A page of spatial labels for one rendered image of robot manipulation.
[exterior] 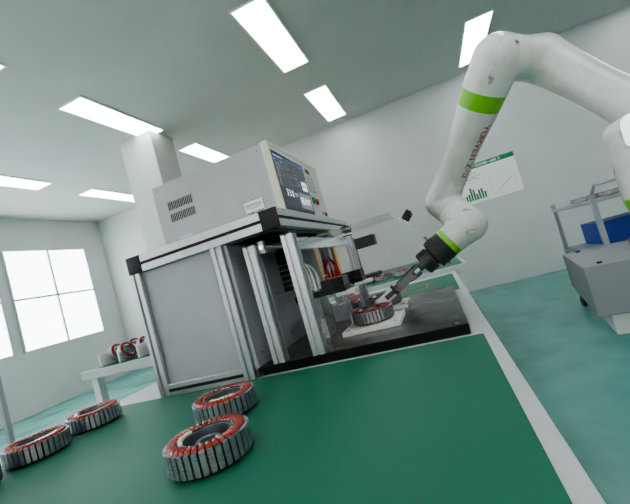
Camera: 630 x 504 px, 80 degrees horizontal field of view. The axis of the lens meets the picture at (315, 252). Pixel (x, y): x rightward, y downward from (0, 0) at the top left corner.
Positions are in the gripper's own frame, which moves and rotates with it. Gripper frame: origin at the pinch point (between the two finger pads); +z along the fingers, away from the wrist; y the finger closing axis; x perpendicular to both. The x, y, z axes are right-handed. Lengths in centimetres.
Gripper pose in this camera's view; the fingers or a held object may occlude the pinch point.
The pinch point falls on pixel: (384, 298)
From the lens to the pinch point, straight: 125.3
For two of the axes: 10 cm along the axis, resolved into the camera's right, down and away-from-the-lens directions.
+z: -6.8, 6.8, 2.5
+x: 6.6, 7.3, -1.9
